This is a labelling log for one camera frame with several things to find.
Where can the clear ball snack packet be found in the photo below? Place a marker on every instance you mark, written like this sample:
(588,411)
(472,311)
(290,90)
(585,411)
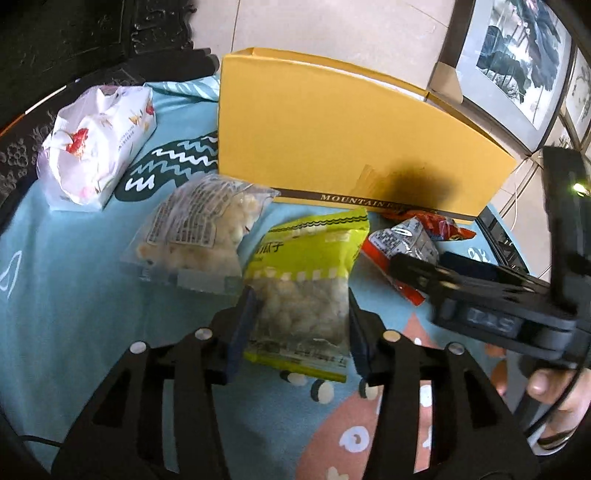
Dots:
(207,221)

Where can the white floral tissue pack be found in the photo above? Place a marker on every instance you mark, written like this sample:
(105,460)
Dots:
(92,147)

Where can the red round cracker packet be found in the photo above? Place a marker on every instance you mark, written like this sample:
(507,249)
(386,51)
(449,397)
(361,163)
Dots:
(406,240)

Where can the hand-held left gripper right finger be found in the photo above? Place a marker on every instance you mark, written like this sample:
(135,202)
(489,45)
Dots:
(360,341)

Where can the person's right hand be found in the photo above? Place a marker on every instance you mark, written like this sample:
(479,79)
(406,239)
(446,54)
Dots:
(540,383)

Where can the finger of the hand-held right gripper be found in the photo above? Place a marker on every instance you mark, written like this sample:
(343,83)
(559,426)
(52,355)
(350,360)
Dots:
(425,277)
(466,264)

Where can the yellow cardboard box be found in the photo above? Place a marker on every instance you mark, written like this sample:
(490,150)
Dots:
(323,129)

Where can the large framed lotus painting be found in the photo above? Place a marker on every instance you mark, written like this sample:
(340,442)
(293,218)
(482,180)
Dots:
(517,55)

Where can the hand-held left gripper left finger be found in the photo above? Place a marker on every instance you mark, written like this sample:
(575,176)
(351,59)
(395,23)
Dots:
(242,332)

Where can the red orange snack packet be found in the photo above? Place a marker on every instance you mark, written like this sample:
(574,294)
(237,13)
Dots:
(452,228)

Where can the small framed ink painting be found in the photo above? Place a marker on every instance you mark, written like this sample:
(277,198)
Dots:
(579,92)

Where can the light blue printed tablecloth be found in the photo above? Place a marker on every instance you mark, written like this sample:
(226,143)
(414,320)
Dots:
(69,286)

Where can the lime green seed packet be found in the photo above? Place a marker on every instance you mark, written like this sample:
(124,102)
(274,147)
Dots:
(300,277)

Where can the white cabinet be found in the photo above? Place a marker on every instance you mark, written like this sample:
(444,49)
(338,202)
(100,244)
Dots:
(533,221)

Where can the dark carved wooden furniture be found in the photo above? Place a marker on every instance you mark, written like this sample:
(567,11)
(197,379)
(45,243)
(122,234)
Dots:
(69,37)

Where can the cardboard corner protector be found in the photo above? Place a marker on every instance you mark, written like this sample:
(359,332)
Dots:
(445,83)

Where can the black smartphone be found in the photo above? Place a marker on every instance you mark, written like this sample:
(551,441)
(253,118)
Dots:
(501,235)

